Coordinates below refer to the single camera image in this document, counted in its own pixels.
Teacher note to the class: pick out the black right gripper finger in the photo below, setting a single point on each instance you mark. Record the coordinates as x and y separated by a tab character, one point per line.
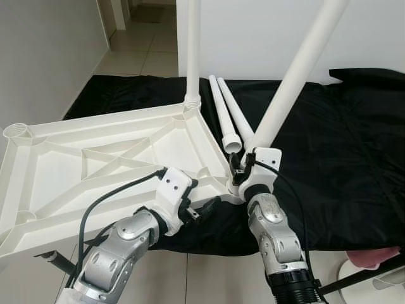
236	165

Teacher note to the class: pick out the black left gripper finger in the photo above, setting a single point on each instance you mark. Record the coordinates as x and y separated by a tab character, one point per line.
193	183
212	205

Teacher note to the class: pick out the white plastic table leg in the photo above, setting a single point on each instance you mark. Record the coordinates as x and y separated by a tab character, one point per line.
193	50
294	76
235	107
221	107

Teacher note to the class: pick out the white plastic children table top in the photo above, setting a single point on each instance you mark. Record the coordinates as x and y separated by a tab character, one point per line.
63	177

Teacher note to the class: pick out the black fabric table cover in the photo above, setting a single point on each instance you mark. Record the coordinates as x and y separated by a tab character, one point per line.
354	177

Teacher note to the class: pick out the black metal table leg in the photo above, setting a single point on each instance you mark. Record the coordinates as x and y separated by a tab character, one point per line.
60	261
373	272

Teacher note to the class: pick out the pink plastic object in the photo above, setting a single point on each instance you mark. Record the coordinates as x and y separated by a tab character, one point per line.
373	255

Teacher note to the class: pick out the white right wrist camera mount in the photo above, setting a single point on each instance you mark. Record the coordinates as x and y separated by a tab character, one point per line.
266	155

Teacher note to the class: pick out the white door frame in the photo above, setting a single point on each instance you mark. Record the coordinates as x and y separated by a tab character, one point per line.
117	12

